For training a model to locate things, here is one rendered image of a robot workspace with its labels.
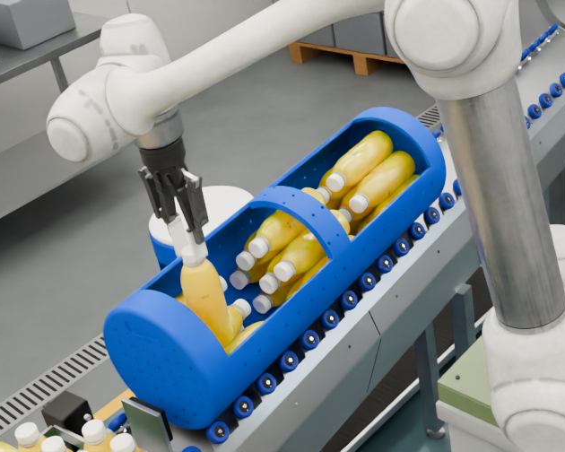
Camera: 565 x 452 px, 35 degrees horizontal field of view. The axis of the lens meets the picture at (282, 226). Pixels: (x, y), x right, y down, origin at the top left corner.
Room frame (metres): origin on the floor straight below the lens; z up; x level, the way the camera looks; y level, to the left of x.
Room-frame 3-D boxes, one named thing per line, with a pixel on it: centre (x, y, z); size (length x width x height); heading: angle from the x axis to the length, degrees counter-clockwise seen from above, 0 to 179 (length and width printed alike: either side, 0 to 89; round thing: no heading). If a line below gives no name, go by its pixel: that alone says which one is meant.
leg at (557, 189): (2.84, -1.02, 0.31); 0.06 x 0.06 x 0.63; 47
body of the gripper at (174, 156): (1.39, 0.17, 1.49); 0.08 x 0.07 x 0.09; 47
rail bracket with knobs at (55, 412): (1.42, 0.50, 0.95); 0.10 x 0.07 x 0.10; 47
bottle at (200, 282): (1.39, 0.17, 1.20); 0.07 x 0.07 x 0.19
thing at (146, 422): (1.31, 0.32, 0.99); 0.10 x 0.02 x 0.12; 47
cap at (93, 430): (1.21, 0.40, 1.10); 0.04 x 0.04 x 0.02
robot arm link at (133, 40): (1.38, 0.18, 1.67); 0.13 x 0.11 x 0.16; 155
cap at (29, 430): (1.24, 0.52, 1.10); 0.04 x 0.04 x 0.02
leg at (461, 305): (2.03, -0.45, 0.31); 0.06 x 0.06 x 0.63; 47
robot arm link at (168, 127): (1.39, 0.17, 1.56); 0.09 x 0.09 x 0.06
